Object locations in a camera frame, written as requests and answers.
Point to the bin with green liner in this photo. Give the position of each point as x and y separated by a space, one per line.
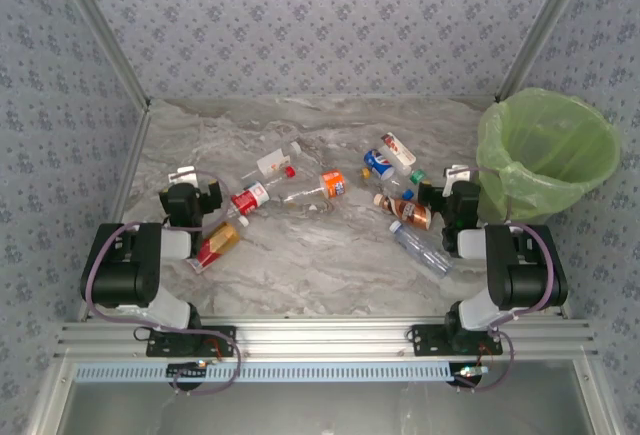
550 180

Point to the brown coffee drink bottle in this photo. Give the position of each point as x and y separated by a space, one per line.
410 212

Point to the green-capped clear plastic bottle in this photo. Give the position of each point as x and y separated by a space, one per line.
418 175

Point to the white bottle red print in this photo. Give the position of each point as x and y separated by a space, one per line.
399 151

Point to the orange label plastic bottle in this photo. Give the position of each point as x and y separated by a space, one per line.
332 184

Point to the aluminium frame post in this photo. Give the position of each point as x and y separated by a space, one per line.
104 30
541 30

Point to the blue label cola bottle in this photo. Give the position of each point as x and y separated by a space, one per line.
378 164

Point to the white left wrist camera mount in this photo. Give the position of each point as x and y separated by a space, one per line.
182 175

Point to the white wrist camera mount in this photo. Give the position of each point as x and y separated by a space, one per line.
455 171
182 175

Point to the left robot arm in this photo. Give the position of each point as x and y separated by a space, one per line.
125 275

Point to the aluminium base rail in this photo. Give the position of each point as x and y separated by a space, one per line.
320 340

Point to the clear water bottle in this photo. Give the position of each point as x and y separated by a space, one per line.
422 250

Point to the red label plastic bottle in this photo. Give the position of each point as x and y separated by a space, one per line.
250 199

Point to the small circuit board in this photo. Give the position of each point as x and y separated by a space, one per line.
187 370
467 372

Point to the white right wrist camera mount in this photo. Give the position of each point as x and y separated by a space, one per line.
455 171

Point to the metal lower shelf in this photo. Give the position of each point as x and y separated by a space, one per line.
320 410

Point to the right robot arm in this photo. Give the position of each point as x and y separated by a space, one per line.
520 275

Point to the clear bottle white label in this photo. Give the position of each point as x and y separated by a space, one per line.
274 161

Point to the gold red label bottle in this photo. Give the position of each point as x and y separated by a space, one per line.
217 245

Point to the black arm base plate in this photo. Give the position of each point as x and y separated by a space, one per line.
425 340
225 342

